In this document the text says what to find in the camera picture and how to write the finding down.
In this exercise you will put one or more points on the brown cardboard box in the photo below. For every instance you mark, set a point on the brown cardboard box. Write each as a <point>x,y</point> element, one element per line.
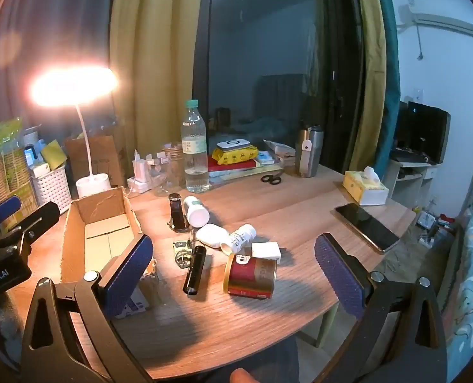
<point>101,211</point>

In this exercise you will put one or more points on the clear plastic water bottle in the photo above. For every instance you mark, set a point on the clear plastic water bottle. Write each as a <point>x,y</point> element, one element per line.
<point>195,147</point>

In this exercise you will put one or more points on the white power strip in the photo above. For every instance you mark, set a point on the white power strip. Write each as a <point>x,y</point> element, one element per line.
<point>140,177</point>

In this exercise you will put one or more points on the white power bank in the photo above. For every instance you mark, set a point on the white power bank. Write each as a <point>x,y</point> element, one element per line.
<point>232,144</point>

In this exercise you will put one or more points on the blue printed blanket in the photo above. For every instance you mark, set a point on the blue printed blanket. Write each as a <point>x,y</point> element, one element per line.
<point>470,287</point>

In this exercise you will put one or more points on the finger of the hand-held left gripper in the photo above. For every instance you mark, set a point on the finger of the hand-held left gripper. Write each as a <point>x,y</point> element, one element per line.
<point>37,219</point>
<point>4,210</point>

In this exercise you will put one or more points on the yellow wet wipes pack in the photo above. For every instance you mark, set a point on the yellow wet wipes pack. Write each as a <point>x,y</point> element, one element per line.
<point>234,154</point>

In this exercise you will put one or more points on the white charger adapter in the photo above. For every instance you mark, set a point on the white charger adapter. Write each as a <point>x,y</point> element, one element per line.
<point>265,251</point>

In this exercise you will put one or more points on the yellow curtain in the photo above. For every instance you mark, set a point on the yellow curtain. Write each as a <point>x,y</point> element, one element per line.
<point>156,68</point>
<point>370,68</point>

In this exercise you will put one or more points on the steel tumbler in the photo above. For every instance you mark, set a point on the steel tumbler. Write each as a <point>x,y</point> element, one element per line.
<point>309,152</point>

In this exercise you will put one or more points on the black scissors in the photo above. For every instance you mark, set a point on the black scissors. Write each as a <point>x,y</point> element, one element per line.
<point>271,178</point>

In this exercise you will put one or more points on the small white pill bottle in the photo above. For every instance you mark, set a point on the small white pill bottle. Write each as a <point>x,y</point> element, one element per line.
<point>239,237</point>

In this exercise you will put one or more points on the red tin can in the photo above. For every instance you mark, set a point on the red tin can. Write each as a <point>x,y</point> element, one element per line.
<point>250,276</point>

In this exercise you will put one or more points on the blue white small pack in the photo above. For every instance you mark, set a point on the blue white small pack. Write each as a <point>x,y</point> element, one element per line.
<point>265,157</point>

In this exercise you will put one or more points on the white plastic package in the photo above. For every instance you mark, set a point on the white plastic package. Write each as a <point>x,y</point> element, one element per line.
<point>279,147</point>

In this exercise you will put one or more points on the teal curtain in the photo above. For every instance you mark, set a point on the teal curtain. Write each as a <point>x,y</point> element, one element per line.
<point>390,68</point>

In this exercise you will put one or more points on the white perforated basket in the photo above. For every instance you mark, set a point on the white perforated basket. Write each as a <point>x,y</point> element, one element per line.
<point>53,189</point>

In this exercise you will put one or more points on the white side cabinet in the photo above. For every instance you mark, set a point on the white side cabinet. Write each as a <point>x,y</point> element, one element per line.
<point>410,177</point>

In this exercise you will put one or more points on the white air conditioner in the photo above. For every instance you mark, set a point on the white air conditioner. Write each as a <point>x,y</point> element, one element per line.
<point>436,18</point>

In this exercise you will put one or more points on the yellow tissue box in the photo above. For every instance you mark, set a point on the yellow tissue box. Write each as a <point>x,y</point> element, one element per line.
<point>365,188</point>

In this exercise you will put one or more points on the white pill bottle green label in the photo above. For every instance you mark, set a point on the white pill bottle green label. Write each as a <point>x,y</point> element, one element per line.
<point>194,209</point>

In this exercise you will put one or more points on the white desk lamp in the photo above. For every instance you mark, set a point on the white desk lamp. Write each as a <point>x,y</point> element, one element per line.
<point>91,179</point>

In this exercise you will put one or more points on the green notepad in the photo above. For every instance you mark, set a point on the green notepad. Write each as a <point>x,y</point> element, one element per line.
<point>53,154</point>

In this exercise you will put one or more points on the brown paper bag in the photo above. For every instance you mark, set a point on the brown paper bag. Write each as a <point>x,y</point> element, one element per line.
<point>95,159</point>

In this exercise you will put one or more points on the black smartphone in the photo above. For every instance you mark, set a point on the black smartphone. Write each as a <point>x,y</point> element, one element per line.
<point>366,226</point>

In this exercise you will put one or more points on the blue white small box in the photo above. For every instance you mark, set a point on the blue white small box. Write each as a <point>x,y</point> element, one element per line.
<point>134,305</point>

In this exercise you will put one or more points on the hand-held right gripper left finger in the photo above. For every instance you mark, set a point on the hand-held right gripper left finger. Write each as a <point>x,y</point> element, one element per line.
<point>128,276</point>

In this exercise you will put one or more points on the black monitor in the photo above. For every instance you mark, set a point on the black monitor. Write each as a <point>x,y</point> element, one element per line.
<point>426,132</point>

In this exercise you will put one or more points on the clear glass jar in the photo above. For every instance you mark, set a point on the clear glass jar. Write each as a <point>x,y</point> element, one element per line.
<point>168,167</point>

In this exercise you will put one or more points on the green printed package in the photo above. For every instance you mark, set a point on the green printed package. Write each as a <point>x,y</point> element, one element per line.
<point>5,175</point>

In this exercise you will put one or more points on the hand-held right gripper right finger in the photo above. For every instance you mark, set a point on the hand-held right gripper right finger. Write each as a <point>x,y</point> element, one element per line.
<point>337,276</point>

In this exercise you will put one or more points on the black flashlight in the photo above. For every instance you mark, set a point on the black flashlight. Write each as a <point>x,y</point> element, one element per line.
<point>194,269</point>

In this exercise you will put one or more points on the white earbuds case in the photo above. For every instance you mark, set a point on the white earbuds case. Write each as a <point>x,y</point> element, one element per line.
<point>211,234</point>

